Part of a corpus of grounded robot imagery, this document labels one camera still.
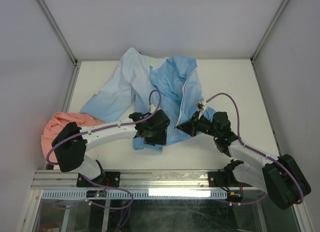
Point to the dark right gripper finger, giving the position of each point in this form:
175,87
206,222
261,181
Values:
191,132
188,126

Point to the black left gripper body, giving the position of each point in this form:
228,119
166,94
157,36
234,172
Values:
157,137

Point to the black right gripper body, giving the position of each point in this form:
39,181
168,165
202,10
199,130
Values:
202,125

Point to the light blue zip jacket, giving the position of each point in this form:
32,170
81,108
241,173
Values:
170,82

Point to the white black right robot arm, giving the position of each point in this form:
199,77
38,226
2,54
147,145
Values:
280,178

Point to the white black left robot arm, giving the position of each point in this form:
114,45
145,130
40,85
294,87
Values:
72,143

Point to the salmon pink cloth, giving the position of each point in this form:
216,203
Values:
57,123

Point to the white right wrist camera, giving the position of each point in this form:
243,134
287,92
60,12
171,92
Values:
202,105

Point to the aluminium front mounting rail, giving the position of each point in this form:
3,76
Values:
140,179

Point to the white slotted cable duct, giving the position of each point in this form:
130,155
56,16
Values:
153,193

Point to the aluminium corner frame post right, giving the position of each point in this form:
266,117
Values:
287,65

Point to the aluminium corner frame post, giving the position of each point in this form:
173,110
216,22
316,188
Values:
71,82
287,65

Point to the aluminium corner frame post left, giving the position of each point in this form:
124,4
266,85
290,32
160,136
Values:
71,82

